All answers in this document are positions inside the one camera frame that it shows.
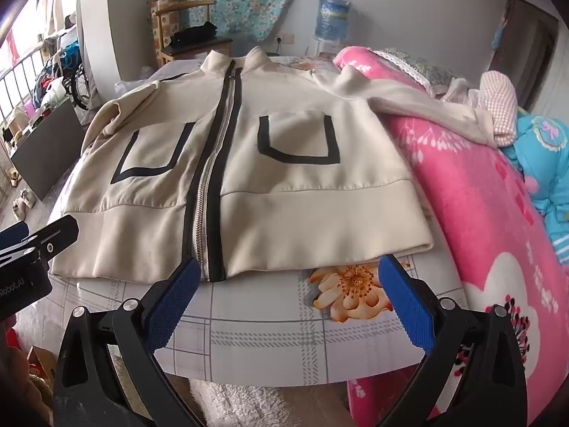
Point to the brown wooden door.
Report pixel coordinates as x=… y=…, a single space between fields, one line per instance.
x=533 y=44

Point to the cardboard box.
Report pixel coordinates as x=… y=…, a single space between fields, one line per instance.
x=40 y=360

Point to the bed with floral sheet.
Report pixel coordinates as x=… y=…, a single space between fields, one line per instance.
x=266 y=329

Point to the white plastic bag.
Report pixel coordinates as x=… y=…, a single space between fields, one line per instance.
x=129 y=86

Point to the pile of clothes and bags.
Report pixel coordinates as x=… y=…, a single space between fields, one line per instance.
x=53 y=75

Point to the wall socket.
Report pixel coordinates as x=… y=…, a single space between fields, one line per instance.
x=284 y=38

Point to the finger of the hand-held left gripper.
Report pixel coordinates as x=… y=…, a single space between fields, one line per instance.
x=55 y=233
x=13 y=236

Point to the grey board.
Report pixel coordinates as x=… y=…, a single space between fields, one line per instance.
x=49 y=146

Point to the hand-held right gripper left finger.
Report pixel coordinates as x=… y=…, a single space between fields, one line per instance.
x=173 y=302

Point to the wooden chair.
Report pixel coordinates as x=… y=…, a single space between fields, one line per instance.
x=213 y=49

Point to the black bag on chair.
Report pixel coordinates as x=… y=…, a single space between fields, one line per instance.
x=191 y=33

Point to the floral pillow with lace trim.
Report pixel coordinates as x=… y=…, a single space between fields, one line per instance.
x=418 y=69

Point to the beige slipper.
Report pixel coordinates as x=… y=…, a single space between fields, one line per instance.
x=15 y=179

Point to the orange patterned cabinet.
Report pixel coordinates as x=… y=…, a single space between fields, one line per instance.
x=162 y=31

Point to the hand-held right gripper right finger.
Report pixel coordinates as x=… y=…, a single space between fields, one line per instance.
x=406 y=302

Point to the blue printed quilt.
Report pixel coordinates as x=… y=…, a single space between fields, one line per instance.
x=546 y=178

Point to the beige jacket with black trim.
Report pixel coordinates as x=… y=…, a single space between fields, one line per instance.
x=284 y=178

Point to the blue water jug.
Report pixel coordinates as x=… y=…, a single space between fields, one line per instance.
x=333 y=18

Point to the white shoe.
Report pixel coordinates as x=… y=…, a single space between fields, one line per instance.
x=19 y=210
x=28 y=198

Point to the pink checked garment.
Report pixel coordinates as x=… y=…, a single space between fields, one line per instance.
x=502 y=102

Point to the pink floral blanket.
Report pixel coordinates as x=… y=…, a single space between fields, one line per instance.
x=466 y=195

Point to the metal railing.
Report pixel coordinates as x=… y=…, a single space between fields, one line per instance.
x=17 y=84

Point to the wheelchair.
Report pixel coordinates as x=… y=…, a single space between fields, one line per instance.
x=78 y=80

